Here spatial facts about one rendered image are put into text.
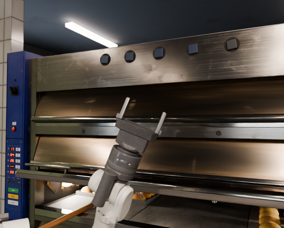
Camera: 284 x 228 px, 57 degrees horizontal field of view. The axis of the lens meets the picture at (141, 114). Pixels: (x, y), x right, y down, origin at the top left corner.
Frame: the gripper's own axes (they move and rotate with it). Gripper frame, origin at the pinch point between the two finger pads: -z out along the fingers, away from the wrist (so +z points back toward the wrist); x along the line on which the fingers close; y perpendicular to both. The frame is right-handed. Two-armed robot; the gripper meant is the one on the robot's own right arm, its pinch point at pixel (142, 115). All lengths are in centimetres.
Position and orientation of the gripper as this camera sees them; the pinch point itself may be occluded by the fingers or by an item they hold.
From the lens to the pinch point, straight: 73.0
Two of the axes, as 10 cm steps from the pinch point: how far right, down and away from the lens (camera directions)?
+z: -3.8, 9.2, 0.9
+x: -9.2, -3.8, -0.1
